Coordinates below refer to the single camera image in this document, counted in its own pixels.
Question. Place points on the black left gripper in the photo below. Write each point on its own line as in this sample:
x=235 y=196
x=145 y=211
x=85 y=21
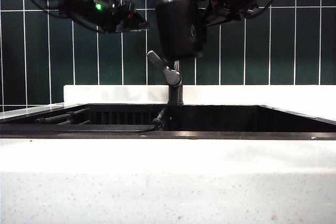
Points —
x=110 y=19

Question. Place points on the black steel-rimmed coffee mug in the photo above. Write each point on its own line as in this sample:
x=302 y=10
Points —
x=178 y=30

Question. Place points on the gunmetal tall kitchen faucet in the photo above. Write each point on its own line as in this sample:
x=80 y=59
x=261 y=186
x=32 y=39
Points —
x=176 y=93

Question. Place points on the black sink drain rack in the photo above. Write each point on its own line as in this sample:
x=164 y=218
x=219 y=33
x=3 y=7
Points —
x=105 y=128

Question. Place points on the black undermount kitchen sink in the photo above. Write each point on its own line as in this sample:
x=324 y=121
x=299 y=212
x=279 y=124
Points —
x=223 y=122

